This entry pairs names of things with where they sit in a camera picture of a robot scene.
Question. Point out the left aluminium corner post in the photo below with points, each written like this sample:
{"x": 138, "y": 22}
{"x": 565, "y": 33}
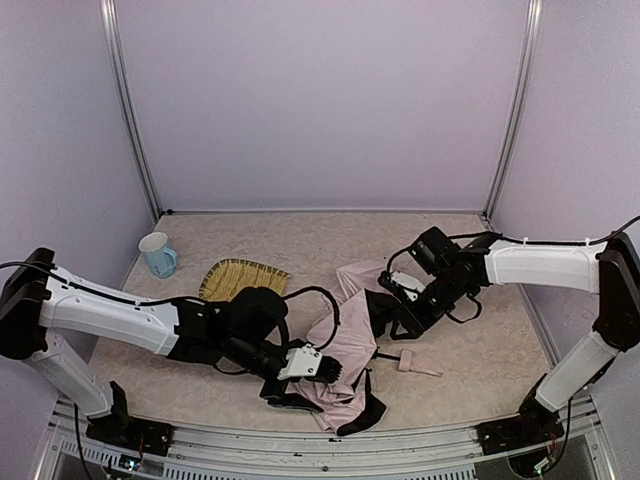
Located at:
{"x": 114, "y": 44}

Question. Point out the aluminium front rail frame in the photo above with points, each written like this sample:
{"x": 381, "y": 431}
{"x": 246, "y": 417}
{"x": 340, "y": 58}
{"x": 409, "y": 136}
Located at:
{"x": 200, "y": 452}

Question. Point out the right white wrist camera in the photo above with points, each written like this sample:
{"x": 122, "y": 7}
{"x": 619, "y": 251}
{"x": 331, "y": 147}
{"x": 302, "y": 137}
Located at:
{"x": 411, "y": 286}

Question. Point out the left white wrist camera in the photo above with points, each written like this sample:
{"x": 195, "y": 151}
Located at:
{"x": 300, "y": 362}

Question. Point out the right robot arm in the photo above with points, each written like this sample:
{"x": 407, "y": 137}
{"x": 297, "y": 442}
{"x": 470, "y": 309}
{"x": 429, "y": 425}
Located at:
{"x": 607, "y": 267}

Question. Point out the woven bamboo tray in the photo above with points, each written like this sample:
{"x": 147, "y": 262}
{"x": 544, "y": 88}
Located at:
{"x": 228, "y": 277}

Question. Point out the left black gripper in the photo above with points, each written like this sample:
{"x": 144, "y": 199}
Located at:
{"x": 293, "y": 386}

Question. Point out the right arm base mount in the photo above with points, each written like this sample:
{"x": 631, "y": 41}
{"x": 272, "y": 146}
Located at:
{"x": 515, "y": 433}

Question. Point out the aluminium corner post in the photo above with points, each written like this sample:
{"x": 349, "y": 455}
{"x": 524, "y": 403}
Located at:
{"x": 114, "y": 44}
{"x": 517, "y": 106}

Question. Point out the right aluminium corner post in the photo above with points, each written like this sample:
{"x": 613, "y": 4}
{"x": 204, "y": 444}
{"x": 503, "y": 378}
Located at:
{"x": 517, "y": 106}

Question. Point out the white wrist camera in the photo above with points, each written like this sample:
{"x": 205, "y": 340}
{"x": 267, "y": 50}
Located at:
{"x": 300, "y": 362}
{"x": 411, "y": 286}

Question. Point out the light blue enamel mug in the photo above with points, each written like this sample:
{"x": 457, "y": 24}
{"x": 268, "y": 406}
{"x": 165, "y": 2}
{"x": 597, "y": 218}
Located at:
{"x": 160, "y": 257}

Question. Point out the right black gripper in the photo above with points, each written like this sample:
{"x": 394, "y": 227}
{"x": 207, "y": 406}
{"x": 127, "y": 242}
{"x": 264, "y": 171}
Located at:
{"x": 405, "y": 310}

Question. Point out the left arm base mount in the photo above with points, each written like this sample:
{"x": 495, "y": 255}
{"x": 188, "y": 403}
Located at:
{"x": 136, "y": 434}

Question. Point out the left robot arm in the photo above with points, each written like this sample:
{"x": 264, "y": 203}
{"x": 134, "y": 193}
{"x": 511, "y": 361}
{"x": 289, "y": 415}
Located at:
{"x": 249, "y": 330}

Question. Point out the pink and black umbrella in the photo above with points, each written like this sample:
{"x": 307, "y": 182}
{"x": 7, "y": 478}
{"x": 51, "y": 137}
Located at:
{"x": 349, "y": 405}

